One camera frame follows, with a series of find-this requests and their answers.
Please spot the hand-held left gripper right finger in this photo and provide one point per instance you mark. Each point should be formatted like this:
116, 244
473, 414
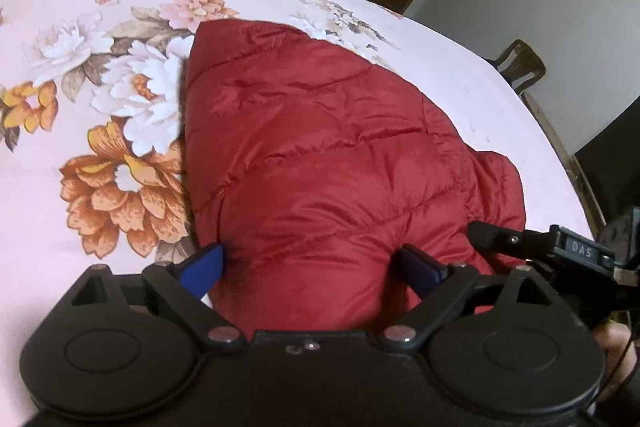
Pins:
420, 271

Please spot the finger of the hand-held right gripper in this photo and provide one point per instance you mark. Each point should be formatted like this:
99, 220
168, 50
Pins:
505, 239

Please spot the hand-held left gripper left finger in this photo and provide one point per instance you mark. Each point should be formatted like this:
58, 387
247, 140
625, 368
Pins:
205, 268

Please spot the red quilted jacket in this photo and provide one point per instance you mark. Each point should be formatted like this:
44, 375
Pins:
325, 167

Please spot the dark screen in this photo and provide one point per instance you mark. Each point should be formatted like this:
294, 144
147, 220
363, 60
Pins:
612, 167

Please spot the wooden chair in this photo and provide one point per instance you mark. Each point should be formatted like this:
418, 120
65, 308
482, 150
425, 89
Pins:
522, 64

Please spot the pink floral blanket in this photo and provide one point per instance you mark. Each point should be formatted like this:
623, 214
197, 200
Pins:
100, 82

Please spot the wooden bed frame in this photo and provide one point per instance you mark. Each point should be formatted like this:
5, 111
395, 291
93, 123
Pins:
560, 147

